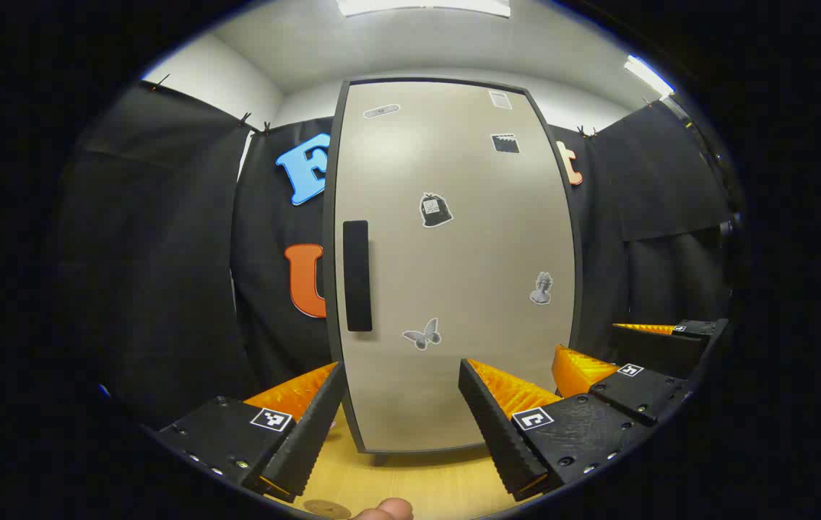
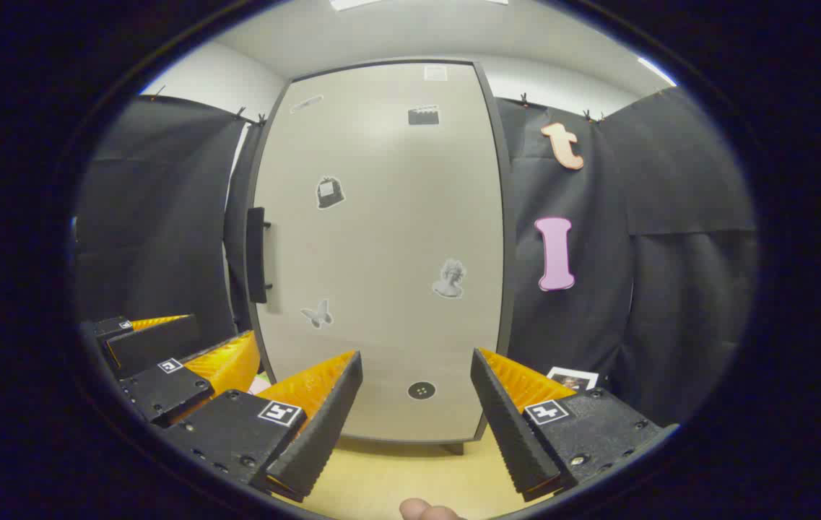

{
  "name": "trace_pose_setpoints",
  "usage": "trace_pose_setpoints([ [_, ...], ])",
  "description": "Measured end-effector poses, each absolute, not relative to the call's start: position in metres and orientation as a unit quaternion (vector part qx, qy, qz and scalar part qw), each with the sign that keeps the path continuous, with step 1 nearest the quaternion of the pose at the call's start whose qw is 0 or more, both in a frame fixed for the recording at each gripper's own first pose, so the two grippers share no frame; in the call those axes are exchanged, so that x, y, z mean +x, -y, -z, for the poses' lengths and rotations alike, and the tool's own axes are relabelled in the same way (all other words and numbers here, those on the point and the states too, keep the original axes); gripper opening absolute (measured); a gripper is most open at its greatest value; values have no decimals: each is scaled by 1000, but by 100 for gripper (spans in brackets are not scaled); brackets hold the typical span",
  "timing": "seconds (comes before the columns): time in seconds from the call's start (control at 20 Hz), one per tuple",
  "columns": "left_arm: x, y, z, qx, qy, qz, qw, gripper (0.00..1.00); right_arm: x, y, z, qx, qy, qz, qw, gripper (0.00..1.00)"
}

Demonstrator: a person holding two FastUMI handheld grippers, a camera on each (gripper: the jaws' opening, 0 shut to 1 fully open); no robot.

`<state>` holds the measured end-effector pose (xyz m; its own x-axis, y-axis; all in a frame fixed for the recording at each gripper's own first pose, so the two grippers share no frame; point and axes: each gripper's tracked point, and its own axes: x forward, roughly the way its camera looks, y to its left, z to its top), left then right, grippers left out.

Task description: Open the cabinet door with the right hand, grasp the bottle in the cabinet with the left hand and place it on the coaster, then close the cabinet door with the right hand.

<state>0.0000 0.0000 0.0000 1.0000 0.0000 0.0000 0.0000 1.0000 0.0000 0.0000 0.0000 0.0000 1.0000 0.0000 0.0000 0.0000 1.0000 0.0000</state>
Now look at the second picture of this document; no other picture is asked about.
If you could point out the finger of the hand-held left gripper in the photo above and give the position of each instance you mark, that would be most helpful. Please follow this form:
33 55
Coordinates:
154 345
164 393

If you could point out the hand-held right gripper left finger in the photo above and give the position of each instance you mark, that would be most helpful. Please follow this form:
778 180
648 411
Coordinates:
323 433

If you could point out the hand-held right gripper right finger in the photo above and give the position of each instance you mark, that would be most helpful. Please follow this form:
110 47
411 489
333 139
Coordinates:
507 433

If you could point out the grey cabinet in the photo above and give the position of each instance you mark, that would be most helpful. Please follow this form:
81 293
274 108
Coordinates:
507 289

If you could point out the beige cabinet door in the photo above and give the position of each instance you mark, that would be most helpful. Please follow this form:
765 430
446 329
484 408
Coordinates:
381 253

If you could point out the white portrait booklet stack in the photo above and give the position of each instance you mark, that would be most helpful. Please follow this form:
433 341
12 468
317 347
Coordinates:
570 377

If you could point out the black backdrop cloth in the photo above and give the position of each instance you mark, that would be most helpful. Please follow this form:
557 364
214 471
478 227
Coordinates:
150 217

